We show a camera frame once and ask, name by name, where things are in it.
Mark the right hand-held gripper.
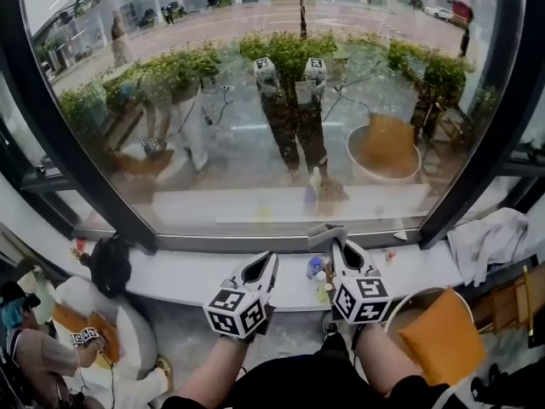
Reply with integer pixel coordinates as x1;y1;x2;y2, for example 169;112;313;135
330;240;392;325

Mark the grey cloth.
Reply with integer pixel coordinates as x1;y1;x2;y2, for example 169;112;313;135
307;222;347;251

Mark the street tree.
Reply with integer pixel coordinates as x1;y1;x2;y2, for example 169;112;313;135
108;0;135;66

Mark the black window frame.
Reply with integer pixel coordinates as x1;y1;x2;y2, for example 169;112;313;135
0;0;545;255

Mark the white crumpled garment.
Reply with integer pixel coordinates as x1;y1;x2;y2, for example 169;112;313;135
446;206;531;287

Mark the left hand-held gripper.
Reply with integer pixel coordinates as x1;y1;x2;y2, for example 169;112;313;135
203;252;280;340

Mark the pale green fabric item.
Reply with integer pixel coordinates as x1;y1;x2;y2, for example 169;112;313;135
16;266;56;314

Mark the black striped shoe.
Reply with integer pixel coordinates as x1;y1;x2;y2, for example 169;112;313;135
470;375;489;405
487;362;512;394

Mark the black street lamp post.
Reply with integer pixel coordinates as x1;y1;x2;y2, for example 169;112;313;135
297;0;309;40

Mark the blue-capped bottle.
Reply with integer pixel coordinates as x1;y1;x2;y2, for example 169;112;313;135
306;256;327;279

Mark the person's black shirt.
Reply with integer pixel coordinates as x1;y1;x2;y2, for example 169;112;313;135
161;334;469;409

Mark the person's left forearm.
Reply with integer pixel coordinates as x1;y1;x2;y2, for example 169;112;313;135
174;337;252;400

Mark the person's right forearm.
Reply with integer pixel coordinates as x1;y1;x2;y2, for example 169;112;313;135
353;321;427;395

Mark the green hedge row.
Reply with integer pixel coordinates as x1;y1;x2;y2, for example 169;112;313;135
57;30;477;123

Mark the black bag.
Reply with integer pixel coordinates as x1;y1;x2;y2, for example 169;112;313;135
89;235;132;300

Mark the white window ledge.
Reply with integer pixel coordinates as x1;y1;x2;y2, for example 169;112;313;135
0;172;469;314

